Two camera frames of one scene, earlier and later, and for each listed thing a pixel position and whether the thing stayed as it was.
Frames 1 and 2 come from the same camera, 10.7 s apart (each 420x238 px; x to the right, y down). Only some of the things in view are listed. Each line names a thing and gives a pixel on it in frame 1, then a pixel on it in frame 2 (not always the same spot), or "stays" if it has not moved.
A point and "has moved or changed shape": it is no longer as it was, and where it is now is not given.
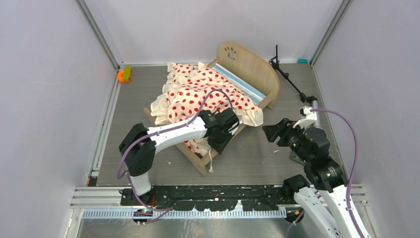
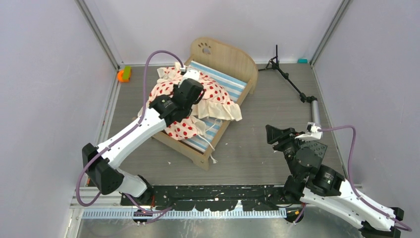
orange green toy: (123, 76) stays
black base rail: (208, 198) stays
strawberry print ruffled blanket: (192, 89) has moved or changed shape
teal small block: (302, 60) stays
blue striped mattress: (256, 95) to (234, 89)
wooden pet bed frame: (250, 66) to (228, 58)
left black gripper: (219, 147) to (177, 87)
